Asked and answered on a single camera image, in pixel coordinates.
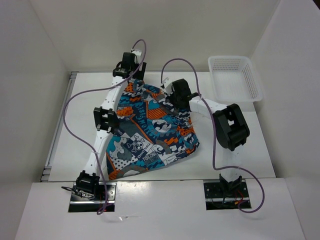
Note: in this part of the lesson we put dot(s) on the white plastic mesh basket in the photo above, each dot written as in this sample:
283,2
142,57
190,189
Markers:
234,79

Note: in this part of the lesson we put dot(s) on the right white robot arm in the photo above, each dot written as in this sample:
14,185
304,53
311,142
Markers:
231,129

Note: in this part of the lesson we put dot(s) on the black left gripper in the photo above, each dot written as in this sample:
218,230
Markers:
138,74

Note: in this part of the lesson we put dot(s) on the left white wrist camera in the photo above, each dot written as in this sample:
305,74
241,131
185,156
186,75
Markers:
138,53

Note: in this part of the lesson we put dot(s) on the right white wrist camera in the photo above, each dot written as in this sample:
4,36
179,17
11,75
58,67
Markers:
166,86

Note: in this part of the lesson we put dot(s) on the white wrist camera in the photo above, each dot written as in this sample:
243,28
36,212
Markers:
138,53
166,86

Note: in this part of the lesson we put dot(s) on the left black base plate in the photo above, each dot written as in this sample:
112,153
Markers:
82,202

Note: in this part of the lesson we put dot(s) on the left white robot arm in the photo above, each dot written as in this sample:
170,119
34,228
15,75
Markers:
106,122

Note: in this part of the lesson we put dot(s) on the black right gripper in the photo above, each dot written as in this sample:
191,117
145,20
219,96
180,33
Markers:
171,98

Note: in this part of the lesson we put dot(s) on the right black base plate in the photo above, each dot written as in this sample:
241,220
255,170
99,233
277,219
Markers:
216,199

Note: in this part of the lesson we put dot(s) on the colourful patterned shorts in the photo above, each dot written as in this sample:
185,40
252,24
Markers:
152,132

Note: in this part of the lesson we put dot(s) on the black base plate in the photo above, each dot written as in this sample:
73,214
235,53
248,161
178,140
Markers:
216,199
82,202

